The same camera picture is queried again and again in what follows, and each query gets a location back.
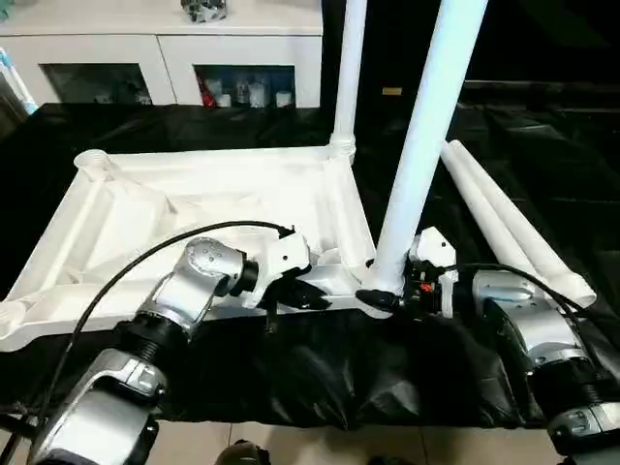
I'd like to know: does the white plastic table top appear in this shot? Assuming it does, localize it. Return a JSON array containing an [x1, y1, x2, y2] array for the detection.
[[0, 145, 380, 353]]

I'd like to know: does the white plastic table leg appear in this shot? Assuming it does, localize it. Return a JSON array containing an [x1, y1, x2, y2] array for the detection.
[[363, 0, 491, 298], [448, 139, 600, 307], [329, 0, 370, 163], [441, 145, 563, 292]]

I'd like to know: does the glossy black mat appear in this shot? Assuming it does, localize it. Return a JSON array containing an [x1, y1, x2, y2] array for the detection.
[[0, 100, 620, 430]]

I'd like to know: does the long black bar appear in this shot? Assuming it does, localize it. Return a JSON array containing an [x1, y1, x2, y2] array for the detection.
[[465, 82, 620, 107]]

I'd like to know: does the white cabinet with glass doors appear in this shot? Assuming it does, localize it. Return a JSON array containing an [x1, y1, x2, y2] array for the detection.
[[0, 0, 324, 110]]

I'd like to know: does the black stand leg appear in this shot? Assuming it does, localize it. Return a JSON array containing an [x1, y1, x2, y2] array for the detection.
[[0, 412, 47, 439]]

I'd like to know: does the grey metal clutter object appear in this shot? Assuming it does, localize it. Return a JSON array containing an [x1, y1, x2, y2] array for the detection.
[[181, 0, 230, 24]]

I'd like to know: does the blue object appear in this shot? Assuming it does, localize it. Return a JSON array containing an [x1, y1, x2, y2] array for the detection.
[[0, 48, 38, 116]]

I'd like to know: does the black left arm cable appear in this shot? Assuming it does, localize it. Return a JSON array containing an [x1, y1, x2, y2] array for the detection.
[[0, 221, 297, 465]]

